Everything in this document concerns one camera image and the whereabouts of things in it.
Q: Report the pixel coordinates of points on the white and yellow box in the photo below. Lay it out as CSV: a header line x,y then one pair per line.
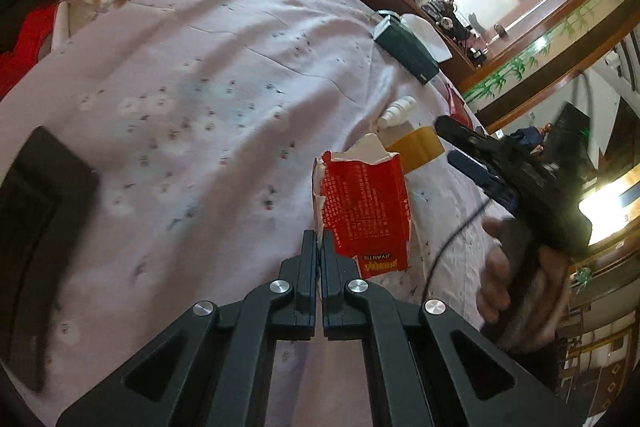
x,y
85,7

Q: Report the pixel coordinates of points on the small white bottle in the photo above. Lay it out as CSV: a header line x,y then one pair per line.
x,y
397,112

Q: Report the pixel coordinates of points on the black flat slab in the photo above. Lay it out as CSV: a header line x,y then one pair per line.
x,y
45,217

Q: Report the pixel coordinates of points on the person's right hand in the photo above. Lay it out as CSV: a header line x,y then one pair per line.
x,y
492,287

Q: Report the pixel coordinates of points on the red plastic object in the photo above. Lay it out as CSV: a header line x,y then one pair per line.
x,y
25,47

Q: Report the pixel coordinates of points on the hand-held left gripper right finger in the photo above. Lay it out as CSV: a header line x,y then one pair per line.
x,y
328,267

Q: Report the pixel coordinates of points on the yellow tape roll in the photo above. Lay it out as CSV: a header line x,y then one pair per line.
x,y
417,147

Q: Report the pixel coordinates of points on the white crumpled paper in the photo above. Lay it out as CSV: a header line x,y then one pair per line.
x,y
435,39

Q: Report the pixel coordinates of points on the red flat packet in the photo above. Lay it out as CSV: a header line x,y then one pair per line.
x,y
457,104

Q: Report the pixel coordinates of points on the torn red carton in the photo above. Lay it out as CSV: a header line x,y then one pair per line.
x,y
365,212

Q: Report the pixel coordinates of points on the dark green box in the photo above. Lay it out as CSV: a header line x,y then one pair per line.
x,y
405,49

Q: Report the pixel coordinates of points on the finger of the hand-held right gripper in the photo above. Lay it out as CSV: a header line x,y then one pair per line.
x,y
480,177
460,132

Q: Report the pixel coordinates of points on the floral white tablecloth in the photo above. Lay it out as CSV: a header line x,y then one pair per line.
x,y
200,107

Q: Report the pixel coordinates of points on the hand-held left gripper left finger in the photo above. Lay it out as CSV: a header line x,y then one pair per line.
x,y
310,267

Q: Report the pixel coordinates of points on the bamboo print glass panel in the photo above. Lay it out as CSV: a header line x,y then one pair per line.
x,y
505,77

